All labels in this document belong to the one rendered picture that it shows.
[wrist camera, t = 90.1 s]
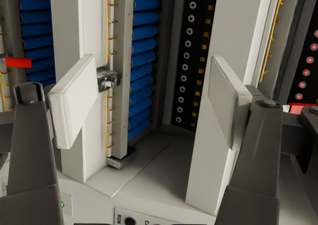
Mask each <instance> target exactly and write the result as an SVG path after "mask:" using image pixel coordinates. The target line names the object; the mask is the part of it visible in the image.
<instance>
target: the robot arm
mask: <svg viewBox="0 0 318 225"><path fill-rule="evenodd" d="M12 94H13V98H14V102H15V110H13V111H7V112H0V170H1V169H2V167H3V165H4V163H5V162H6V160H7V158H8V155H9V152H10V162H9V175H8V185H7V195H6V196H3V197H1V198H0V225H64V219H63V213H62V204H61V197H60V191H59V184H58V178H57V171H56V165H55V158H54V151H53V143H52V139H53V137H54V140H55V146H56V147H57V148H58V149H70V147H71V146H72V144H73V142H74V141H75V139H76V137H77V135H78V133H79V131H80V129H81V127H82V125H83V123H84V121H85V119H86V117H87V115H88V113H89V111H90V109H91V108H92V106H93V104H94V102H95V100H96V98H97V96H98V86H97V70H96V59H95V55H93V54H87V53H85V54H84V55H83V56H82V58H81V59H80V60H79V61H78V62H77V63H76V64H75V65H74V66H73V67H72V68H71V69H70V70H69V71H68V72H67V73H66V75H65V76H64V77H63V78H62V79H61V80H60V81H59V82H58V83H57V84H51V85H48V86H46V87H45V88H44V89H43V85H42V84H41V83H39V82H25V83H20V84H17V85H15V86H13V87H12ZM208 97H209V99H210V102H211V105H212V107H213V110H214V112H215V115H216V117H217V120H218V122H219V125H220V128H221V130H222V133H223V135H224V137H225V140H226V142H227V145H228V147H229V148H230V149H231V151H239V154H238V158H237V161H236V164H235V168H234V171H233V174H232V178H231V181H230V184H229V185H227V186H226V189H225V192H224V195H223V198H222V201H221V205H220V208H219V211H218V214H217V217H216V220H215V223H214V225H279V211H280V200H279V199H278V198H277V195H278V181H279V166H280V153H284V154H289V155H291V161H292V163H293V166H294V168H295V170H296V172H297V175H298V177H299V179H300V182H301V184H302V186H303V188H304V190H305V193H306V195H307V197H308V199H309V202H310V204H311V206H312V209H313V211H314V213H315V216H316V218H317V220H318V106H312V105H310V106H304V107H302V109H301V113H300V114H294V113H289V112H283V105H282V104H280V103H278V102H276V101H273V100H267V99H266V98H265V97H264V96H263V94H262V93H261V92H260V91H259V90H258V89H257V88H256V87H254V86H252V85H244V84H243V83H242V82H241V80H240V79H239V78H238V76H237V75H236V74H235V72H234V71H233V70H232V68H231V67H230V66H229V64H228V63H227V62H226V61H225V59H224V58H223V57H222V56H221V55H213V56H212V57H211V65H210V76H209V87H208Z"/></svg>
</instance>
